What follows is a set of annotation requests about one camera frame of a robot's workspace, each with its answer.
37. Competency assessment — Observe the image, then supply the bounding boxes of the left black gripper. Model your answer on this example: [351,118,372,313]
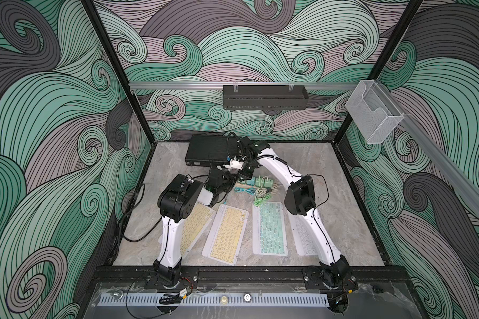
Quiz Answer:
[215,173,237,198]

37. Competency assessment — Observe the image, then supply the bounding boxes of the yellow wireless keyboard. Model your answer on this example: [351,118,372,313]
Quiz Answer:
[202,204,250,266]
[180,203,216,259]

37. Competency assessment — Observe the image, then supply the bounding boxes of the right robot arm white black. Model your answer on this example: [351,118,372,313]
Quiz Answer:
[226,133,351,290]

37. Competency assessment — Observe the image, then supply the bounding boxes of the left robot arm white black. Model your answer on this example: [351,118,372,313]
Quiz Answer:
[153,166,238,286]

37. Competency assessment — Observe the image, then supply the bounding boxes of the black computer box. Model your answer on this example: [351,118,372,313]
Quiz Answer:
[185,135,235,167]

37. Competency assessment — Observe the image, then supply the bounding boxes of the black wall shelf tray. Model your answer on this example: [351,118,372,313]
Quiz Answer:
[222,85,309,111]

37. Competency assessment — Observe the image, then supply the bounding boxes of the green wireless keyboard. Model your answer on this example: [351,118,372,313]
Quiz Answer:
[252,202,287,257]

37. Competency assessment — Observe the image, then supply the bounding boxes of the black power cable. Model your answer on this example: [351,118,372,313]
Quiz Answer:
[118,173,208,243]

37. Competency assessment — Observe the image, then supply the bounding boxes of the white wireless keyboard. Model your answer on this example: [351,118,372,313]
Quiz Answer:
[288,213,317,256]

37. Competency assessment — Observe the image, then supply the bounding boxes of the aluminium wall rail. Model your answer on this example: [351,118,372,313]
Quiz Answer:
[129,81,358,90]

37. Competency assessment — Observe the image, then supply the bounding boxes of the clear acrylic wall holder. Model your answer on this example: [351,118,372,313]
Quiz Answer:
[345,80,404,144]

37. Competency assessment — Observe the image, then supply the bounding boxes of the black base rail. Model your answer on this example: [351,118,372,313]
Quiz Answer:
[91,265,410,291]

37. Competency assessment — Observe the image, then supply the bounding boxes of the white slotted cable duct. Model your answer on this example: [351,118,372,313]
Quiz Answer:
[97,292,329,308]

